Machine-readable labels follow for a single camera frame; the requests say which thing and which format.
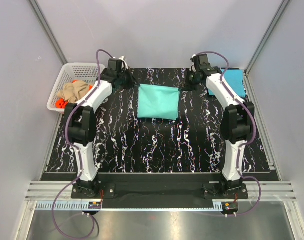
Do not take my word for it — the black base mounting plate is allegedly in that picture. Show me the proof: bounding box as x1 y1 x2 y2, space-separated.
71 173 248 211

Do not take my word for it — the aluminium rail frame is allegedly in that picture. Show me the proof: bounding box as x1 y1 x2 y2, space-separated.
25 181 296 212

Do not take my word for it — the white plastic laundry basket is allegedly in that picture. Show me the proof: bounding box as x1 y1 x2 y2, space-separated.
46 62 98 114

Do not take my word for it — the left orange connector board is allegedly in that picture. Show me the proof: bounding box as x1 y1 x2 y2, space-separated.
88 201 102 209

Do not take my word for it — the folded blue t shirt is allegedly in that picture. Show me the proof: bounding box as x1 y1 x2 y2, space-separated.
206 68 246 98

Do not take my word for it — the orange connector board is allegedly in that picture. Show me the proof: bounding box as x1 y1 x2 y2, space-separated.
88 201 102 209
223 202 238 211

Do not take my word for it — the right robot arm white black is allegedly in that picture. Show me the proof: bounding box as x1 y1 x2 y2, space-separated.
181 51 256 198

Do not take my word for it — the orange t shirt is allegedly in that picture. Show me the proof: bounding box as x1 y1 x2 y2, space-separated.
55 84 94 110

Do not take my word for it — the right orange connector board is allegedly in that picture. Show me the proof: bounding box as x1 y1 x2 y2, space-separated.
223 202 238 211

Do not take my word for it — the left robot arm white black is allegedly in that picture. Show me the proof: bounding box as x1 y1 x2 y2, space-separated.
64 56 138 198

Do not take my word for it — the teal t shirt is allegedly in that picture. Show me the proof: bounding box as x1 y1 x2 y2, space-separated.
137 84 180 121

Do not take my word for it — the beige t shirt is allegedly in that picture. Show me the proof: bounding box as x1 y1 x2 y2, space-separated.
56 80 93 104

